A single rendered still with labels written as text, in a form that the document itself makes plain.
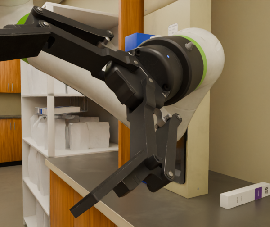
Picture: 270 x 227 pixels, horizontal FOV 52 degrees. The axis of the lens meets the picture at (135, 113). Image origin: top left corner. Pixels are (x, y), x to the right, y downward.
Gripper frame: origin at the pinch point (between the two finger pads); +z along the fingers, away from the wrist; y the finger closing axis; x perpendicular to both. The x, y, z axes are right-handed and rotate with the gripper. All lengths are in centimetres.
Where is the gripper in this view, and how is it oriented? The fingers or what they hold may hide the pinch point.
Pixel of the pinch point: (34, 119)
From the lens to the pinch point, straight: 20.8
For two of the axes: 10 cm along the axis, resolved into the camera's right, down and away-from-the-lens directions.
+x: 6.1, -5.7, -5.5
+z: -4.9, 2.8, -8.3
